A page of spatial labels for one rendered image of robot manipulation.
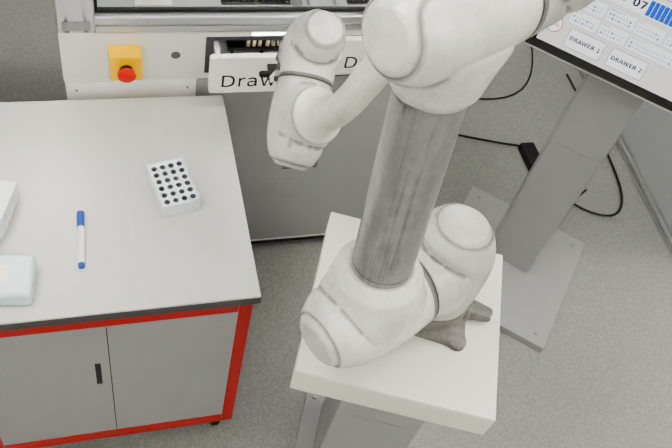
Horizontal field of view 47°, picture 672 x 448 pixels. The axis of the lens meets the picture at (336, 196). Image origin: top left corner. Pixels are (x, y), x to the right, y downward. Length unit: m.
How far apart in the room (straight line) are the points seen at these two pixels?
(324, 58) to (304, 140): 0.15
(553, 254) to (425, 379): 1.42
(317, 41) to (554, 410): 1.57
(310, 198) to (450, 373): 1.02
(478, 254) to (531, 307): 1.34
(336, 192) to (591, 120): 0.77
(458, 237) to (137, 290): 0.66
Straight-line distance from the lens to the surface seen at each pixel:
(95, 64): 1.90
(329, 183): 2.36
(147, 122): 1.90
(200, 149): 1.84
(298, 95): 1.38
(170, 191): 1.72
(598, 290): 2.90
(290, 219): 2.47
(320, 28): 1.40
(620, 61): 2.05
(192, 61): 1.91
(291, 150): 1.39
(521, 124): 3.29
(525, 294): 2.72
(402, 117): 0.99
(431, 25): 0.85
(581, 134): 2.30
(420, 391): 1.51
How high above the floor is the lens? 2.15
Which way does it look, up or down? 50 degrees down
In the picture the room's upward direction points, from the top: 16 degrees clockwise
